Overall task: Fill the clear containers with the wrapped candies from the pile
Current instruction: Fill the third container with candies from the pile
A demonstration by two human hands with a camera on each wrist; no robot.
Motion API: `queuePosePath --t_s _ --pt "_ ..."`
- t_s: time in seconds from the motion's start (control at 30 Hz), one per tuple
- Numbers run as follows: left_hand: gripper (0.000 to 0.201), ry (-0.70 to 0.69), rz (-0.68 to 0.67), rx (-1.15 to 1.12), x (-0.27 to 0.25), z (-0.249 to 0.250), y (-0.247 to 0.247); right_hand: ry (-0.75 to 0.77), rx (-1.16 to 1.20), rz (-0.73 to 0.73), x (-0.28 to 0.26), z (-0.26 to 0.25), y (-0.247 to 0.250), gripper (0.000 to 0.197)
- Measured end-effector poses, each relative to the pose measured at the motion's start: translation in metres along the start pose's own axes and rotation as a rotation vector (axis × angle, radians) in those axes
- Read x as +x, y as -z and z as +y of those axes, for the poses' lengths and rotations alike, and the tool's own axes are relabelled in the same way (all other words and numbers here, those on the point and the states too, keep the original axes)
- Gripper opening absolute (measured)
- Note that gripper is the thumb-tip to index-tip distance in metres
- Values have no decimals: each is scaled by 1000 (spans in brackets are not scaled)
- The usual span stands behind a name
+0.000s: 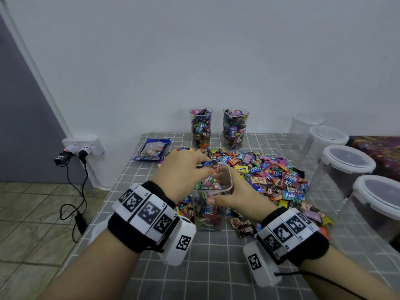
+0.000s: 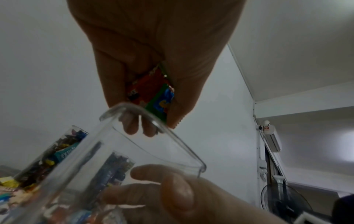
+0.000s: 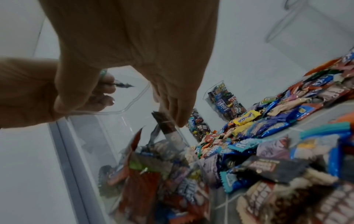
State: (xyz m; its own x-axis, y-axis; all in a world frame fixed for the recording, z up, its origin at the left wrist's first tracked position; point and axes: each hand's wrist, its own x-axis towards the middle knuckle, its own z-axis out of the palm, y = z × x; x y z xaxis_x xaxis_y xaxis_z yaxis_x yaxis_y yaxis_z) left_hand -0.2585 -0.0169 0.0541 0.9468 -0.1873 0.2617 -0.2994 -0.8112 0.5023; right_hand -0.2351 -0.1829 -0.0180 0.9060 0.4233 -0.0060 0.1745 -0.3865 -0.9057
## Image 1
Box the person's right hand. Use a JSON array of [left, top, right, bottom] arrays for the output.
[[206, 164, 279, 224]]

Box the person's left hand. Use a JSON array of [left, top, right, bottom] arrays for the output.
[[152, 148, 213, 204]]

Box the pile of colourful candies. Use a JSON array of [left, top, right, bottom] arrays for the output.
[[172, 147, 335, 238]]

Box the small transparent plastic jar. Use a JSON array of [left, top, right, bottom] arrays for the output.
[[221, 108, 250, 150], [190, 162, 235, 232], [289, 113, 325, 148]]

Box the tall transparent plastic jar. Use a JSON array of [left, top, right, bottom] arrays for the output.
[[189, 108, 213, 150]]

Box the white square container lid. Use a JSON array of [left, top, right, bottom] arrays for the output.
[[87, 218, 116, 248]]

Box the person's right forearm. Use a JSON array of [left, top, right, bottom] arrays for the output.
[[300, 247, 400, 300]]

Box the person's left forearm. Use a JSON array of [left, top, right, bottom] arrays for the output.
[[40, 228, 141, 300]]

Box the blue snack packet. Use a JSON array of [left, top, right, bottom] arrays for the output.
[[132, 138, 173, 163]]

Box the black marker-tagged right wristband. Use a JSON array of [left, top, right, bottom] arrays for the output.
[[256, 207, 330, 268]]

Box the black marker-tagged wristband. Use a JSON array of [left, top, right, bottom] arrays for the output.
[[256, 207, 330, 268], [107, 180, 182, 254]]

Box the black marker-tagged left wristband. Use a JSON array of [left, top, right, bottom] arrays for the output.
[[107, 180, 182, 254]]

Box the black power plug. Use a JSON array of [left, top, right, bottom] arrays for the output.
[[54, 151, 88, 168]]

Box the dark patterned cloth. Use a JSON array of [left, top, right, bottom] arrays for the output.
[[349, 135, 400, 182]]

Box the grey door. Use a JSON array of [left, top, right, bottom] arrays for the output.
[[0, 15, 70, 184]]

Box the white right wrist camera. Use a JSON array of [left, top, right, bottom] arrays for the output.
[[242, 240, 282, 288]]

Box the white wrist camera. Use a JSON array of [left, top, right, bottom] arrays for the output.
[[159, 215, 197, 266], [242, 240, 282, 288]]

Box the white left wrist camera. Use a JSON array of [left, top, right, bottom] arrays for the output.
[[159, 215, 197, 266]]

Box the white wall socket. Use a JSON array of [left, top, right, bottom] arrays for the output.
[[62, 137, 105, 155]]

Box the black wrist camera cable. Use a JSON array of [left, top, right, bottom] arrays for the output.
[[275, 270, 363, 300]]

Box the black power cable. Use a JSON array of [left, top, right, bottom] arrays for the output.
[[60, 160, 90, 235]]

